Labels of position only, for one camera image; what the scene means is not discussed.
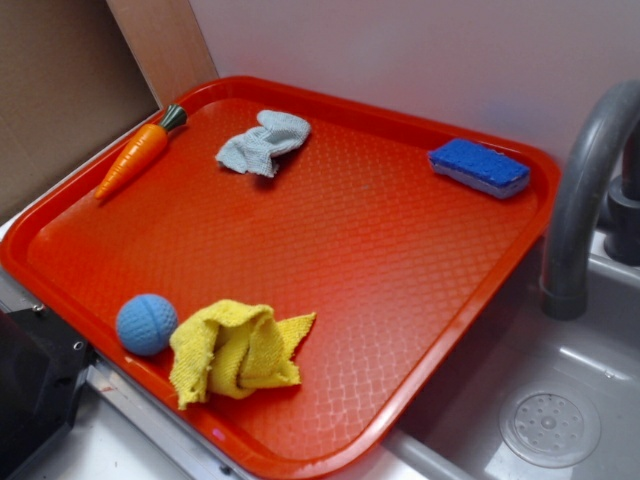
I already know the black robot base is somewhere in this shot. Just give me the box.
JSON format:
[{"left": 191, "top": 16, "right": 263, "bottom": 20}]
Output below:
[{"left": 1, "top": 309, "right": 91, "bottom": 479}]

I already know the blue dimpled ball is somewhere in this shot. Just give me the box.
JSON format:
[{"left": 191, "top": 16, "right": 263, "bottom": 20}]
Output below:
[{"left": 116, "top": 294, "right": 178, "bottom": 356}]

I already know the red plastic tray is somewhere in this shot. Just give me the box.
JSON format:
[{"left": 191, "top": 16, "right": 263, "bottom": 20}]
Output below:
[{"left": 1, "top": 77, "right": 560, "bottom": 479}]

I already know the light blue crumpled cloth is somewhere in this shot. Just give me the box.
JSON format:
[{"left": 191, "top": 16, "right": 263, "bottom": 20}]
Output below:
[{"left": 215, "top": 110, "right": 311, "bottom": 178}]

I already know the yellow crumpled cloth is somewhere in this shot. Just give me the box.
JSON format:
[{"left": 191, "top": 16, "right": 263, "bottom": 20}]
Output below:
[{"left": 169, "top": 300, "right": 316, "bottom": 411}]

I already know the blue sponge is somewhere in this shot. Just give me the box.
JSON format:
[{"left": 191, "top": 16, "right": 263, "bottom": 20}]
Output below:
[{"left": 428, "top": 139, "right": 530, "bottom": 200}]

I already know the orange toy carrot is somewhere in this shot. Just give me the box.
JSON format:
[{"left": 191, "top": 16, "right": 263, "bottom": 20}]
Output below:
[{"left": 94, "top": 104, "right": 188, "bottom": 200}]

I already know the grey sink faucet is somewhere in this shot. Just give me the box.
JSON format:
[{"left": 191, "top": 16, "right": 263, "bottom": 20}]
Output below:
[{"left": 540, "top": 80, "right": 639, "bottom": 320}]

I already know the grey toy sink basin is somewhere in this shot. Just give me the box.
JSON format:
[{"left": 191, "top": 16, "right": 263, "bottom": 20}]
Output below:
[{"left": 384, "top": 234, "right": 640, "bottom": 480}]

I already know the brown cardboard panel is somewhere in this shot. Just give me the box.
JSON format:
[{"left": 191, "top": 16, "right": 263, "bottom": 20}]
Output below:
[{"left": 1, "top": 1, "right": 157, "bottom": 221}]

